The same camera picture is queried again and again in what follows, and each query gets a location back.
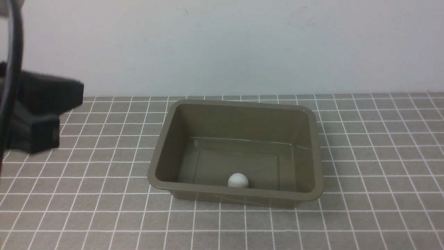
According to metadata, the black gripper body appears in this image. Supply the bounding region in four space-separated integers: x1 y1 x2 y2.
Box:
1 71 84 155

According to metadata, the white table-tennis ball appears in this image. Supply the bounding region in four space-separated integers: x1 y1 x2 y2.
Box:
227 173 249 188

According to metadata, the olive-brown plastic bin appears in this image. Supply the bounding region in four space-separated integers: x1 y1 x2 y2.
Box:
147 100 324 209

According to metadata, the black cable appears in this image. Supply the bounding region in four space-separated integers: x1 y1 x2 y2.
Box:
0 0 24 164

